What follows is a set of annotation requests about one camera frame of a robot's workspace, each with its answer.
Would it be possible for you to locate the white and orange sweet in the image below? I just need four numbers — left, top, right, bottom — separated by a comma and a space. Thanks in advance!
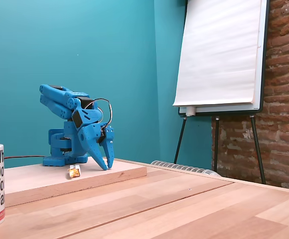
67, 164, 82, 179

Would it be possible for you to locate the pale wooden board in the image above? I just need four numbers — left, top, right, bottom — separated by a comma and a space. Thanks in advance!
3, 157, 148, 208

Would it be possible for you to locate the white radiator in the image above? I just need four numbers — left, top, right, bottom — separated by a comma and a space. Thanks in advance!
150, 160, 221, 177

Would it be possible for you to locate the white flipchart paper pad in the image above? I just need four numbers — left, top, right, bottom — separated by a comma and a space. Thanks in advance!
172, 0, 263, 108

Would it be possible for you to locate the dark-framed flipchart easel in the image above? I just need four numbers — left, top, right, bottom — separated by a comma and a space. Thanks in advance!
173, 0, 271, 185

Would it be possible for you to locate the thin gripper motor wire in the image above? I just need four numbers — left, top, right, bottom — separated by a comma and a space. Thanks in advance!
89, 99, 113, 125

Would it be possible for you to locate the red power cable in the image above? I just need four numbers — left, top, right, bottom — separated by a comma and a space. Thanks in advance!
4, 155, 46, 160

